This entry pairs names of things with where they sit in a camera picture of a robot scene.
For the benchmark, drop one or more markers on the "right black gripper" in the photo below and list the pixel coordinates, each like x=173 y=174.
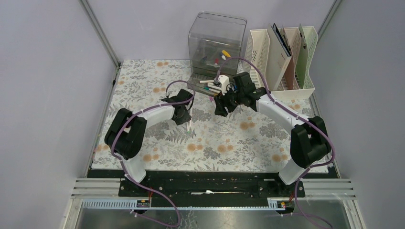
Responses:
x=221 y=102

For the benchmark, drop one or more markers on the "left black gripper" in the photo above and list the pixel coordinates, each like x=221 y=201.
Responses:
x=186 y=118

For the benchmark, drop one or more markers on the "teal cap white marker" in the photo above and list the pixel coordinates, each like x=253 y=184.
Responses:
x=212 y=91

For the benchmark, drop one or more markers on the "brown cap white marker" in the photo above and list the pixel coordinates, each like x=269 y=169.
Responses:
x=205 y=81

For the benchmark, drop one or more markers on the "yellow small bottle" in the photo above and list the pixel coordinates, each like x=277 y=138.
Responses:
x=226 y=54

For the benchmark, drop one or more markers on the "clear acrylic drawer organizer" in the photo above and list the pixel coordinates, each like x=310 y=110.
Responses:
x=209 y=34

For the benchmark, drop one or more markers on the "beige notebook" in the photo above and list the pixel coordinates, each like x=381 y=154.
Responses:
x=278 y=58

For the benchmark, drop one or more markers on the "green clipboard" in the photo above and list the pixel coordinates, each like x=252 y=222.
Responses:
x=309 y=39

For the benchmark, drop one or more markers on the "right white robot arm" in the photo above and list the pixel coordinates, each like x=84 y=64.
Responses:
x=308 y=136

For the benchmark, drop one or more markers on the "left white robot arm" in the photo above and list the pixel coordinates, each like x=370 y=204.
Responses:
x=126 y=133

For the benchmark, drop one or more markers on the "floral table mat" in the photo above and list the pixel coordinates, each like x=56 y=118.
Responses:
x=243 y=141

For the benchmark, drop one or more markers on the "white mesh file rack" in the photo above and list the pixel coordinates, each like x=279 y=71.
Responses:
x=257 y=53

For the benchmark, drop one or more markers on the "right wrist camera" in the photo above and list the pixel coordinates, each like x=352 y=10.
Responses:
x=222 y=81

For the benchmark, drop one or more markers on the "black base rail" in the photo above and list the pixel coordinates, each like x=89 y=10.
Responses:
x=205 y=189

